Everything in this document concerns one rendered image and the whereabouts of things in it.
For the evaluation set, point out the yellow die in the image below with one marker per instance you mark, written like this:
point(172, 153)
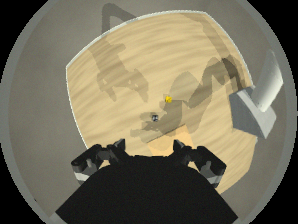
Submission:
point(168, 99)

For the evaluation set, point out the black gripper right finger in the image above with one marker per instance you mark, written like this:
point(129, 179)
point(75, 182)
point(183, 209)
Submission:
point(208, 164)

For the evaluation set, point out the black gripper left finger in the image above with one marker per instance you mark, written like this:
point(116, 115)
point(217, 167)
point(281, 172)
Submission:
point(88, 162)

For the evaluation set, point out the tan square mat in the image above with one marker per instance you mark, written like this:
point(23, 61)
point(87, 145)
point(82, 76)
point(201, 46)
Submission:
point(164, 144)

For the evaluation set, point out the black die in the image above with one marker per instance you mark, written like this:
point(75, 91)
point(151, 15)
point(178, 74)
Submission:
point(154, 118)

